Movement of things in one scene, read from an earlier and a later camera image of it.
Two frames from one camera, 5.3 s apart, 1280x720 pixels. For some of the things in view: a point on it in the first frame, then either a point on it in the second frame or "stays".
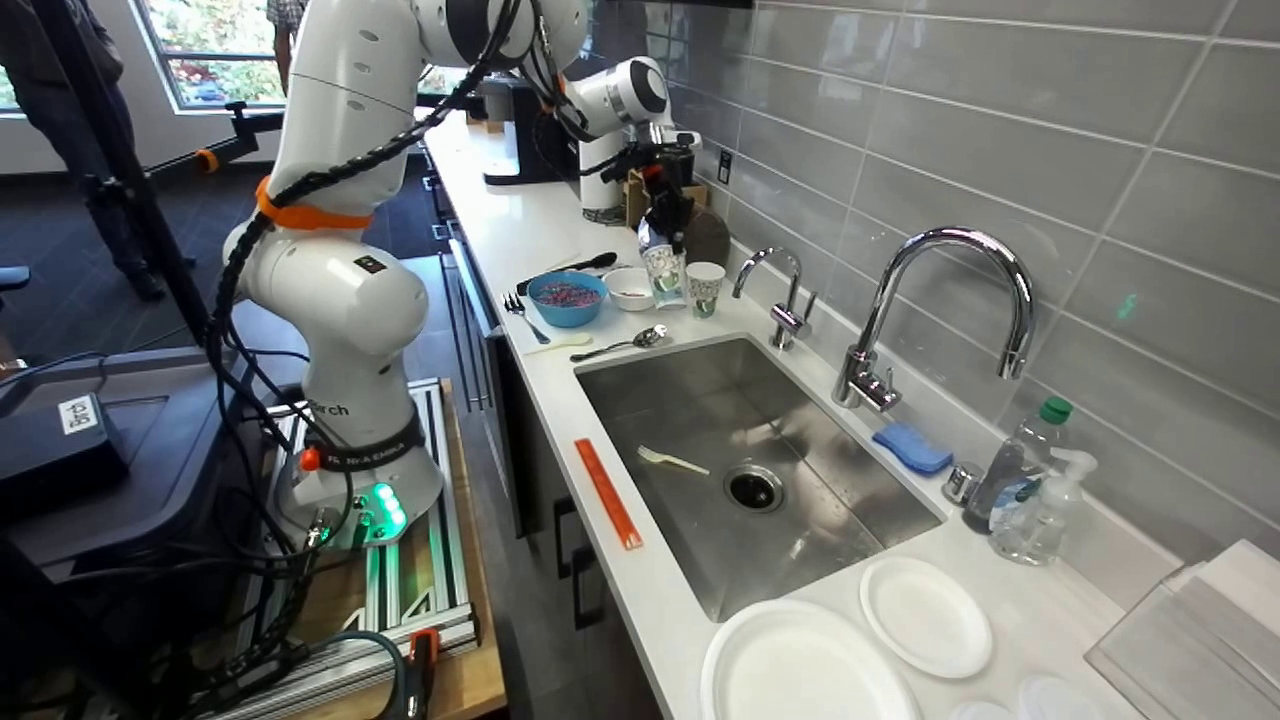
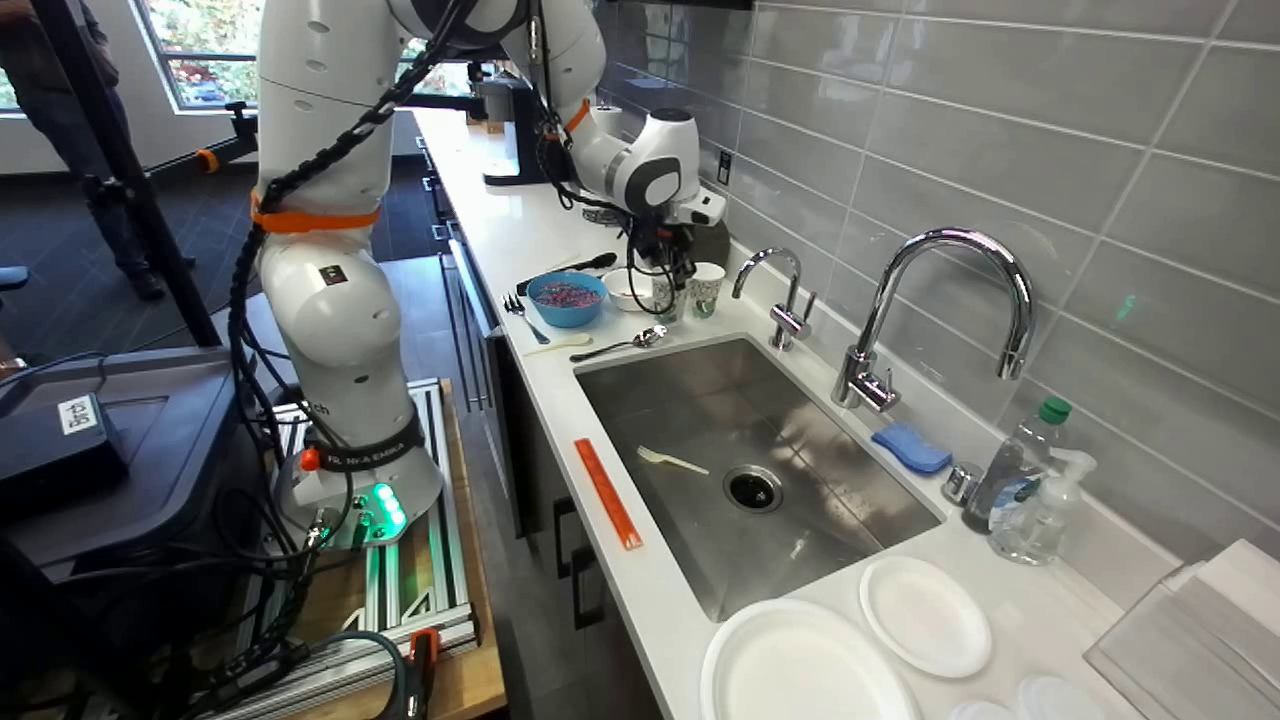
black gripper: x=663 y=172 -> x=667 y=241
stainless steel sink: x=752 y=461 stays
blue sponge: x=918 y=449 stays
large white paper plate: x=795 y=658 stays
